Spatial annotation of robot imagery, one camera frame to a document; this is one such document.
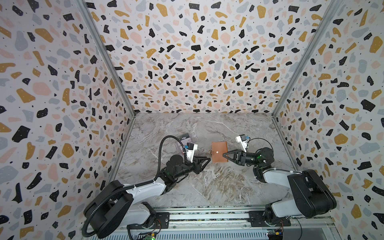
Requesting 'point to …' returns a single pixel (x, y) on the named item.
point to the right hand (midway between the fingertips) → (225, 156)
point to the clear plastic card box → (184, 138)
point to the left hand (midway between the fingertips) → (211, 158)
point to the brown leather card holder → (218, 148)
